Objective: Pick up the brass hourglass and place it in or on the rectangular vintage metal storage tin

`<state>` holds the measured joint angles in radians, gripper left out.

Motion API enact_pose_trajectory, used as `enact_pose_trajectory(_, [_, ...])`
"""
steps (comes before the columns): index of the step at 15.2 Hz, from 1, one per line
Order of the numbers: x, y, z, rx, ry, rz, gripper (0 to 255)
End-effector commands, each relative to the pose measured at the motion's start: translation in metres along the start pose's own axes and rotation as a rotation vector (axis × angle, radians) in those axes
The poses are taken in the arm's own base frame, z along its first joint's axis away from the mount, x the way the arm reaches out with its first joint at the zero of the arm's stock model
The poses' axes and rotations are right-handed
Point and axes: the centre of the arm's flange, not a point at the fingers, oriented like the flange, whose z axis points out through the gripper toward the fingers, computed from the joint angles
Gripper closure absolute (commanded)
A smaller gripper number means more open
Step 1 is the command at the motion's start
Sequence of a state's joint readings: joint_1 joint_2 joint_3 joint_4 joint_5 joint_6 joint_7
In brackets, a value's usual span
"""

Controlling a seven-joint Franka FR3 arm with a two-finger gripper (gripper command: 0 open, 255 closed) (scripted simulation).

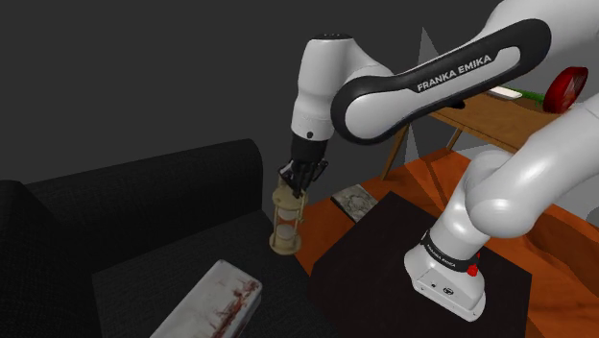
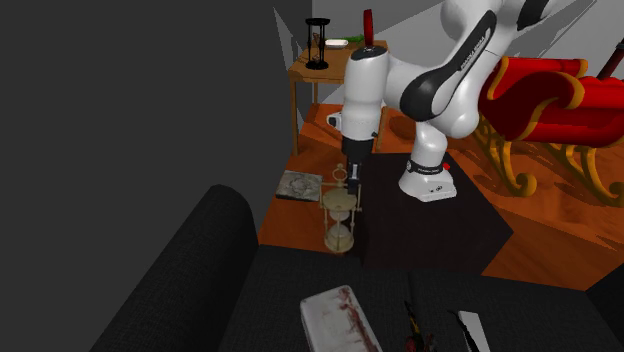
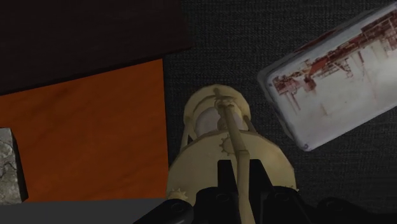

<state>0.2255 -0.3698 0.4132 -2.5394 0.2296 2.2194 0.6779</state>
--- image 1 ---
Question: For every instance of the brown wooden table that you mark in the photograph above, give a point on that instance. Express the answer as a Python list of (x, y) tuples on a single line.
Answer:
[(496, 122)]

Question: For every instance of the black sofa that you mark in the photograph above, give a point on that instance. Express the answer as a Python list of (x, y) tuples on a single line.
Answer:
[(140, 210)]

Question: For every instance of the green flat object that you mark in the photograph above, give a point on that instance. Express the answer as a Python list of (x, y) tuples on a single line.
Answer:
[(532, 95)]

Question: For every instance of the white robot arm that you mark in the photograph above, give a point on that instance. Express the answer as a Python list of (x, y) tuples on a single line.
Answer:
[(510, 182)]

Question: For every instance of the black robot stand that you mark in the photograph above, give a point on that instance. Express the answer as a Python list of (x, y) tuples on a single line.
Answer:
[(374, 281)]

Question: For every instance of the red round object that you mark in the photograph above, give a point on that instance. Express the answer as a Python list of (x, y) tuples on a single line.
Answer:
[(565, 90)]

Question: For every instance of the beige wooden hourglass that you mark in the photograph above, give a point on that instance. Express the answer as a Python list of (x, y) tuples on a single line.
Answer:
[(286, 234)]

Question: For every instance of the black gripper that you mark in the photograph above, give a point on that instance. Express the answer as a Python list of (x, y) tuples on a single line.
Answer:
[(308, 149)]

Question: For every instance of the white box with red stains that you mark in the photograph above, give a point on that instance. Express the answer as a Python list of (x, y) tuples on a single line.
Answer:
[(210, 304)]

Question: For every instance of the grey patterned flat box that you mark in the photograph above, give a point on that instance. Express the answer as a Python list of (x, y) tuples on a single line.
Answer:
[(354, 201)]

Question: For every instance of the white flat tray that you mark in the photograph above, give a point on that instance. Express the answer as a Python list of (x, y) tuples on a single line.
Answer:
[(505, 92)]

